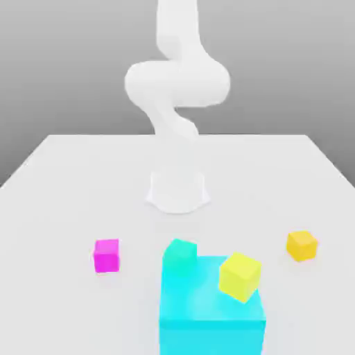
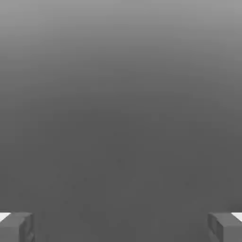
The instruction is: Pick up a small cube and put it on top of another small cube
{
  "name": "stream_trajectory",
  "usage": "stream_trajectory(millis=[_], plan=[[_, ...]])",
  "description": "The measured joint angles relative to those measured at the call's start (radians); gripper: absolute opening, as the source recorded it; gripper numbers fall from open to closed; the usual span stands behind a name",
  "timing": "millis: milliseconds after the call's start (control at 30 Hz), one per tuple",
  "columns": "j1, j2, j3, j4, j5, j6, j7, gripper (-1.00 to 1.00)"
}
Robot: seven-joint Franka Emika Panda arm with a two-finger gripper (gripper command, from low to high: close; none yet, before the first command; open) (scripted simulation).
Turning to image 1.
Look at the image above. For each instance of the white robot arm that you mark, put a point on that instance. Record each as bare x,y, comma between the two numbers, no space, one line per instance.
177,83

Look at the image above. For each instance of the small turquoise cube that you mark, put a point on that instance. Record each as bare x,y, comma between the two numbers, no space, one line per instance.
180,256

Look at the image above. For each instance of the small magenta cube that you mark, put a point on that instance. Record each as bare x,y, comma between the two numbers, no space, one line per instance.
106,256

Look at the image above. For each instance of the small yellow-green cube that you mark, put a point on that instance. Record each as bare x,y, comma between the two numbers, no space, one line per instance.
240,276

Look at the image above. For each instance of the small orange-yellow cube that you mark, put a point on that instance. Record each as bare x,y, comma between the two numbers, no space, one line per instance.
301,246

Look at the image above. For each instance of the large cyan box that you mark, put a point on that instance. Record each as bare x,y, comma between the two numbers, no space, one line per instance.
205,319

